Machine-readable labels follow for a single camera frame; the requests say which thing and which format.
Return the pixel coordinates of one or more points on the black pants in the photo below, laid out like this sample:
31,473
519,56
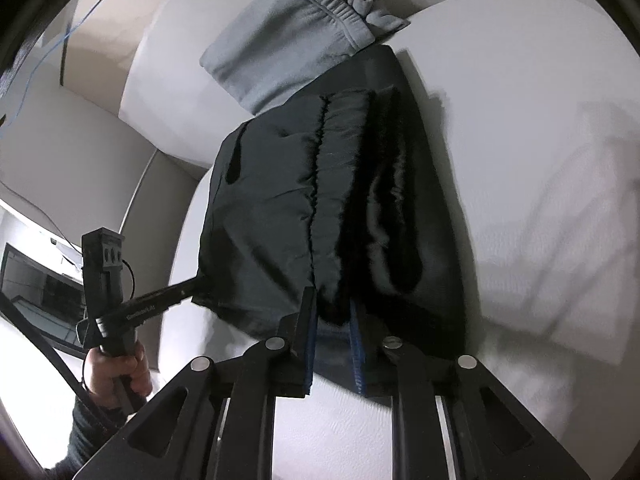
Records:
336,190

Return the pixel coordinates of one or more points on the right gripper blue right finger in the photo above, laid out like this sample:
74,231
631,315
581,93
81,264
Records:
359,351

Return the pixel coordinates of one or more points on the left human hand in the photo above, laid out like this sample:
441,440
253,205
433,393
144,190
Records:
102,371

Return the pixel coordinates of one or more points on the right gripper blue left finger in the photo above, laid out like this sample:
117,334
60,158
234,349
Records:
305,336

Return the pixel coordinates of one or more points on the black framed tv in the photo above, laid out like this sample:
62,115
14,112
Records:
53,303

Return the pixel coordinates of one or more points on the dark sleeve forearm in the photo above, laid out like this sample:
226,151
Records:
86,438

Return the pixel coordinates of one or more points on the grey folded sweatpants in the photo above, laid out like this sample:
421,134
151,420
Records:
274,48

